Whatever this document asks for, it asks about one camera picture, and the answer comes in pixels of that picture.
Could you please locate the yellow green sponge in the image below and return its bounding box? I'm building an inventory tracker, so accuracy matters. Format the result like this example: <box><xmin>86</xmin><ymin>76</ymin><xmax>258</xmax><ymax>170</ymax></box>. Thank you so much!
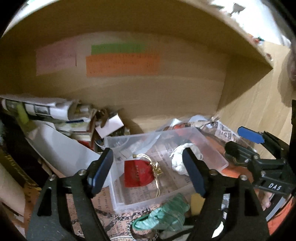
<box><xmin>190</xmin><ymin>193</ymin><xmax>205</xmax><ymax>216</ymax></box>

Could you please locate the green striped sock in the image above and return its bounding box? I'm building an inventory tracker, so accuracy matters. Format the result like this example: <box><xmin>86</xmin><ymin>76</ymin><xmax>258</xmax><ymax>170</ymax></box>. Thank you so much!
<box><xmin>132</xmin><ymin>193</ymin><xmax>190</xmax><ymax>231</ymax></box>

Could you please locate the right hand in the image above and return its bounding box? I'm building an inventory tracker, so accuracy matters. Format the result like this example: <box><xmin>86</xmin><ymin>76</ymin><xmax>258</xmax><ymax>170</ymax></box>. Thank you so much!
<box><xmin>257</xmin><ymin>190</ymin><xmax>274</xmax><ymax>211</ymax></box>

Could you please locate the orange bird poster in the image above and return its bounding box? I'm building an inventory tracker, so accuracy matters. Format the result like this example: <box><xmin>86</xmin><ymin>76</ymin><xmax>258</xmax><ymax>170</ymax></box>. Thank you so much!
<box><xmin>162</xmin><ymin>115</ymin><xmax>296</xmax><ymax>232</ymax></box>

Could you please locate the white crumpled cloth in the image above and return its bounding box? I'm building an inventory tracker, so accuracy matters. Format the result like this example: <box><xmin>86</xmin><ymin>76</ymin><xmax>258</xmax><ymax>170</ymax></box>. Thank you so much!
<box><xmin>170</xmin><ymin>143</ymin><xmax>204</xmax><ymax>176</ymax></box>

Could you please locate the white plastic container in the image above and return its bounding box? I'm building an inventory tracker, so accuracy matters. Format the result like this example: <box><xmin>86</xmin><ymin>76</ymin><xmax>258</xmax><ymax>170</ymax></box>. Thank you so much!
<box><xmin>26</xmin><ymin>123</ymin><xmax>100</xmax><ymax>177</ymax></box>

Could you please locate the dark glass bottle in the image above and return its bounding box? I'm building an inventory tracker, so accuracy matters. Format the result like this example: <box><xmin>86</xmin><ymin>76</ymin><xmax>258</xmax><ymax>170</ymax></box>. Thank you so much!
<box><xmin>1</xmin><ymin>111</ymin><xmax>49</xmax><ymax>187</ymax></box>

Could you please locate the clear plastic storage box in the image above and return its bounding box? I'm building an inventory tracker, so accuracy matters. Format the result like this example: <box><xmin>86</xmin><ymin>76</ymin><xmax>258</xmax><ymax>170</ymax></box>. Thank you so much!
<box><xmin>104</xmin><ymin>128</ymin><xmax>228</xmax><ymax>214</ymax></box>

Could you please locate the rolled newspaper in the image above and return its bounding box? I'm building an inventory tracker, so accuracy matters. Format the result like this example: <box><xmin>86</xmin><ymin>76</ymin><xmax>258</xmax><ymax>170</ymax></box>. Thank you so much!
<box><xmin>1</xmin><ymin>94</ymin><xmax>80</xmax><ymax>121</ymax></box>

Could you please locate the small white card box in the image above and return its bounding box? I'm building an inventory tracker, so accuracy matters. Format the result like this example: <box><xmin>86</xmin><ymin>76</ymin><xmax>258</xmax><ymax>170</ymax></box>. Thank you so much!
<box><xmin>95</xmin><ymin>114</ymin><xmax>124</xmax><ymax>138</ymax></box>

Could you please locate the orange sticky note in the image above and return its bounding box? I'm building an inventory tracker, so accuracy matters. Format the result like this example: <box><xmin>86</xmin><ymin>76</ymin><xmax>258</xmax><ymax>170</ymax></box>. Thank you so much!
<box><xmin>86</xmin><ymin>53</ymin><xmax>160</xmax><ymax>77</ymax></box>

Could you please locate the green sticky note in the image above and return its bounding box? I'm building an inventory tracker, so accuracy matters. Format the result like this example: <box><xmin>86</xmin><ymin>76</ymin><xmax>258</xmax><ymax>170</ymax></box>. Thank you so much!
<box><xmin>91</xmin><ymin>43</ymin><xmax>146</xmax><ymax>55</ymax></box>

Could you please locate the pink sticky note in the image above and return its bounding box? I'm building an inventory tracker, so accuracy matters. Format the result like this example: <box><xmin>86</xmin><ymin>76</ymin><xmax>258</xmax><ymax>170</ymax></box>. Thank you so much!
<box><xmin>36</xmin><ymin>39</ymin><xmax>76</xmax><ymax>76</ymax></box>

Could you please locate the red gift pouch gold cord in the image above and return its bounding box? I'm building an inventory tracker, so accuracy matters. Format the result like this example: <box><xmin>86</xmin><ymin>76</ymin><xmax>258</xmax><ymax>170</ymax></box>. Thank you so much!
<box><xmin>124</xmin><ymin>153</ymin><xmax>164</xmax><ymax>197</ymax></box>

